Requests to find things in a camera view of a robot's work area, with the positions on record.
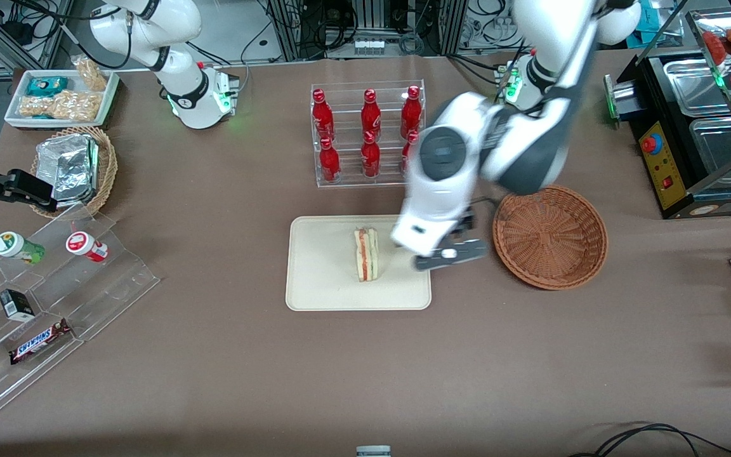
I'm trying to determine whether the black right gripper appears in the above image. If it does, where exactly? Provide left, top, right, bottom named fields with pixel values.
left=0, top=169, right=59, bottom=213

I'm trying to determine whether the triangular sandwich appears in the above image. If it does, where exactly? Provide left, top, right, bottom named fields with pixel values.
left=353, top=227, right=380, bottom=282

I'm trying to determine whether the light wicker basket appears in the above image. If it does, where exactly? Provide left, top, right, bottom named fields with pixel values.
left=29, top=126, right=119, bottom=220

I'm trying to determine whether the brown round wicker basket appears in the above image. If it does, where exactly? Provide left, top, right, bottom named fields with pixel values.
left=492, top=183, right=609, bottom=291

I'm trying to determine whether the white rectangular snack tray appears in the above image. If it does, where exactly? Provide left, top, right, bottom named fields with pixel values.
left=4, top=69, right=120, bottom=129

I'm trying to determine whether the cream rectangular plastic tray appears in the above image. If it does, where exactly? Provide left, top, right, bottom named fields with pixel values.
left=285, top=215, right=433, bottom=312

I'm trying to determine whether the silver foil pack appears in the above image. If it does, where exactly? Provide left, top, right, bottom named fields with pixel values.
left=36, top=133, right=100, bottom=204

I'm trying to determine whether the green lidded cup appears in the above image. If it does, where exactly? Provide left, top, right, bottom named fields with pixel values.
left=0, top=232, right=46, bottom=265

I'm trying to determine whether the red lidded cup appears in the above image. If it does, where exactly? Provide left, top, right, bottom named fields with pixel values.
left=65, top=231, right=110, bottom=263

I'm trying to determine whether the large clear peanut snack bag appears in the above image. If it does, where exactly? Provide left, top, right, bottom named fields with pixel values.
left=18, top=90, right=101, bottom=123

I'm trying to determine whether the clear acrylic stepped stand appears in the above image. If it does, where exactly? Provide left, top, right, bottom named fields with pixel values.
left=0, top=203, right=162, bottom=429

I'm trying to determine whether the small black carton box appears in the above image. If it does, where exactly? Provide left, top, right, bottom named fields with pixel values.
left=0, top=289, right=36, bottom=322

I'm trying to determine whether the teal snack packet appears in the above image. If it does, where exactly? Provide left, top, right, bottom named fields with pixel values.
left=26, top=76, right=69, bottom=97

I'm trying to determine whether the red cola bottle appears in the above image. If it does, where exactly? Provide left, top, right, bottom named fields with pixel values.
left=360, top=89, right=382, bottom=137
left=401, top=130, right=421, bottom=173
left=312, top=89, right=334, bottom=142
left=400, top=86, right=422, bottom=135
left=361, top=131, right=381, bottom=180
left=319, top=136, right=341, bottom=184

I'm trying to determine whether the small clear peanut snack bag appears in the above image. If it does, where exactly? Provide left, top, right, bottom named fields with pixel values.
left=72, top=55, right=109, bottom=91

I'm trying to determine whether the Snickers chocolate bar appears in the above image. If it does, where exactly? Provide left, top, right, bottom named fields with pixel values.
left=9, top=319, right=73, bottom=365

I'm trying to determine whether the clear acrylic bottle rack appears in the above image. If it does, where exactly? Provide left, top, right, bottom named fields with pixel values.
left=310, top=79, right=426, bottom=189

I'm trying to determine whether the black food warmer machine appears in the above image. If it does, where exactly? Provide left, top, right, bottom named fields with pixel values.
left=603, top=10, right=731, bottom=220

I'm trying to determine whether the teal cardboard box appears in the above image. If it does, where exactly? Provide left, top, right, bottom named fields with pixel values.
left=637, top=0, right=677, bottom=32

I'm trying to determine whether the red food in warmer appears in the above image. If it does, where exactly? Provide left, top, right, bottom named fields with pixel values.
left=701, top=29, right=731, bottom=72

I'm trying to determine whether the silver cylinder green ring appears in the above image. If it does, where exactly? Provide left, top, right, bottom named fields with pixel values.
left=603, top=74, right=644, bottom=123

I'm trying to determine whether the aluminium frame post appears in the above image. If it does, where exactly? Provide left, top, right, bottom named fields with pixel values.
left=268, top=0, right=307, bottom=62
left=440, top=0, right=469, bottom=56

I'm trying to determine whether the black floor cable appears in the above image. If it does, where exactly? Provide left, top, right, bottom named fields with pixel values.
left=569, top=422, right=731, bottom=457

